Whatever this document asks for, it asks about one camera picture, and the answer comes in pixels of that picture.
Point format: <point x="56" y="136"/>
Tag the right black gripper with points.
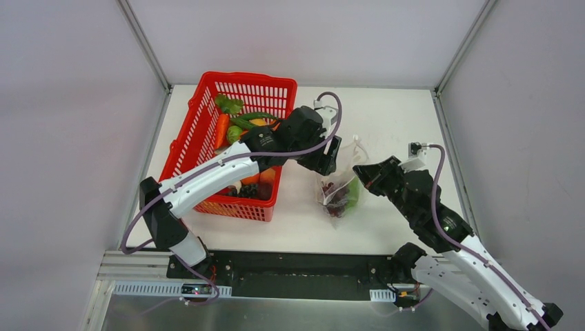
<point x="388" y="178"/>

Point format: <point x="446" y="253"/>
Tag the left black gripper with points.
<point x="323" y="158"/>

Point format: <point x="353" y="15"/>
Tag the green grape bunch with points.
<point x="353" y="194"/>

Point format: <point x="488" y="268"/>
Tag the clear zip top bag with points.
<point x="353" y="153"/>

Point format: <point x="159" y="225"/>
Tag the dark red grape bunch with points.
<point x="334" y="200"/>

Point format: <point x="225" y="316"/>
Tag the black grape bunch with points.
<point x="248" y="191"/>

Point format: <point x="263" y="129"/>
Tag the red plastic basket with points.
<point x="195" y="142"/>

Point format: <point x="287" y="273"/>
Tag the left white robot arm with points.
<point x="306" y="136"/>

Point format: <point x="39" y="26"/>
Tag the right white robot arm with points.
<point x="488" y="295"/>

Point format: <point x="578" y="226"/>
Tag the peach fruit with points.
<point x="267" y="176"/>

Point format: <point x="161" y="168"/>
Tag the dark purple plum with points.
<point x="264" y="191"/>

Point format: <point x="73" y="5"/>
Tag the yellow lemon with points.
<point x="258" y="122"/>

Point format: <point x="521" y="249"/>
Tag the long green cucumber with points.
<point x="242" y="123"/>

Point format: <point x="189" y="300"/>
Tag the green bean pod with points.
<point x="257" y="115"/>

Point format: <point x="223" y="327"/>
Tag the orange carrot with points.
<point x="222" y="125"/>

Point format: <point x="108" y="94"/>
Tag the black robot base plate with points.
<point x="280" y="275"/>

